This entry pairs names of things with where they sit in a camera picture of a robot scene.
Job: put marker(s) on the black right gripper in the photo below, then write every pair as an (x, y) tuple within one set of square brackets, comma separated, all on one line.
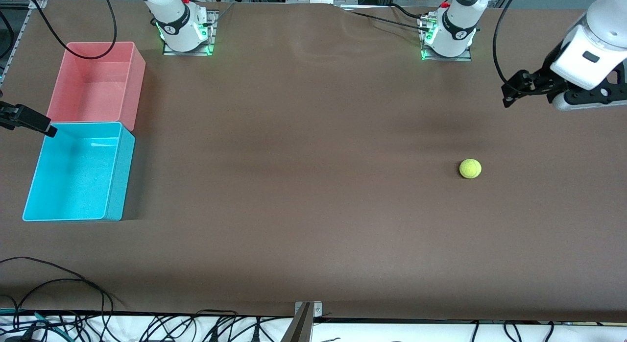
[(19, 116)]

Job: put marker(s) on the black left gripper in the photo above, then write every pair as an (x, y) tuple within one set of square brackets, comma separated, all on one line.
[(539, 79)]

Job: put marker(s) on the yellow-green tennis ball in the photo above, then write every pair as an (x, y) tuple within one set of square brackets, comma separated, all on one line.
[(470, 168)]

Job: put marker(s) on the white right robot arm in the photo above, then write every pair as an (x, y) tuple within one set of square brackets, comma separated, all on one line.
[(176, 28)]

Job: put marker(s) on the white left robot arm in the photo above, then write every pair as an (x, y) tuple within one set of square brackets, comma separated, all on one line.
[(455, 33)]

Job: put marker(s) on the blue plastic bin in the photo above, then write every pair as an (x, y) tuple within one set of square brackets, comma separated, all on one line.
[(73, 180)]

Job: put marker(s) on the pink plastic bin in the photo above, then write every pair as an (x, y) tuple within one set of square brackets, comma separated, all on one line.
[(98, 87)]

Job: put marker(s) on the aluminium frame rail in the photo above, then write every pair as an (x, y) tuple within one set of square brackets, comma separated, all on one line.
[(22, 31)]

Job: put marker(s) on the silver metal bracket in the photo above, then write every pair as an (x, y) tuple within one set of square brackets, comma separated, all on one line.
[(317, 310)]

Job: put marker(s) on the grey aluminium post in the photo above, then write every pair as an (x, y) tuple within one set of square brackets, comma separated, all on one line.
[(300, 329)]

